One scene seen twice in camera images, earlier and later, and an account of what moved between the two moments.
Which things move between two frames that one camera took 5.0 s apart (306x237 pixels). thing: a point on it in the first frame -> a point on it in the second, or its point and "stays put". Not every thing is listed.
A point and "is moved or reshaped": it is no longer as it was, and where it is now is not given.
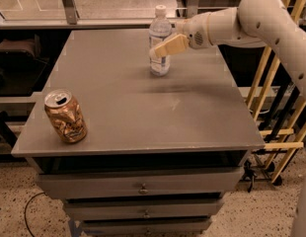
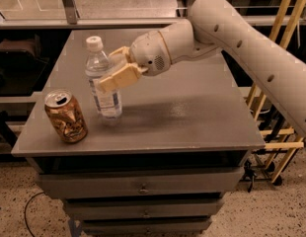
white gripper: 196,32 -> 148,52
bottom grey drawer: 181,226 stays put
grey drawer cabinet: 161,152 stays put
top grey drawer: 170,183 stays put
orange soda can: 66,116 stays put
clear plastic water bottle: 159,29 is moved or reshaped
